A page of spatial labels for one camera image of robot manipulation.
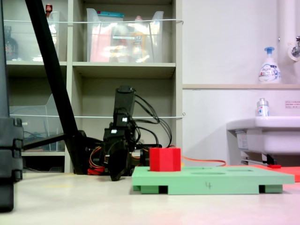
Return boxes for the red octagonal pillar block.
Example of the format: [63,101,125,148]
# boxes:
[149,147,181,172]

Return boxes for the green shape-hole board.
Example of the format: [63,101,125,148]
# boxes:
[131,165,295,195]

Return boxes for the orange flat block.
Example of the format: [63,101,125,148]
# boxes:
[224,165,300,183]

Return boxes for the red table clamp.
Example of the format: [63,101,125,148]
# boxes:
[88,165,105,176]

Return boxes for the beige shelf unit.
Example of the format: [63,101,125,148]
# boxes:
[0,0,183,174]

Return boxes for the clear slanted storage bin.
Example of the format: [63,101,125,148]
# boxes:
[9,93,66,150]

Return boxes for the large clear storage bin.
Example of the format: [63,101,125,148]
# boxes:
[86,8,165,63]

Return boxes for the pink capped refill bottle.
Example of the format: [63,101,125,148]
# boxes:
[131,15,150,63]

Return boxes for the notched black tripod leg stack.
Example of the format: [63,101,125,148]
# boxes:
[0,0,24,213]

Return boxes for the teal topped package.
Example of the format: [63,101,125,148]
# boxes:
[97,10,124,23]

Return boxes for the clear bin with bottles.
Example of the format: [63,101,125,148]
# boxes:
[3,11,60,62]

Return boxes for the dark glass bottle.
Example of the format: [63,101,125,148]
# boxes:
[3,25,19,61]

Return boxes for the small clear sanitizer bottle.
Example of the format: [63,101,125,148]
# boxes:
[256,97,270,117]

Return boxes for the white sink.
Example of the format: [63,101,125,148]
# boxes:
[226,116,300,165]

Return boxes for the white pump soap bottle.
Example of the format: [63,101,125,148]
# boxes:
[258,46,282,84]

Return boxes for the metal faucet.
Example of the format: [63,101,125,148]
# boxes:
[287,36,300,62]

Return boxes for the red and orange wires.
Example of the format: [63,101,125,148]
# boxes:
[88,146,110,169]

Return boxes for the white cord across shelf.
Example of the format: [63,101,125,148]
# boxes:
[3,18,184,25]
[9,112,186,119]

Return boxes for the long black wire bundle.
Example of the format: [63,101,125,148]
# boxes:
[132,93,173,150]

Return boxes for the orange cable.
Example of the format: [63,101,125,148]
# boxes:
[164,144,227,167]

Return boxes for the white wall pipe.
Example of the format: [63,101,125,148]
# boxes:
[277,0,291,84]

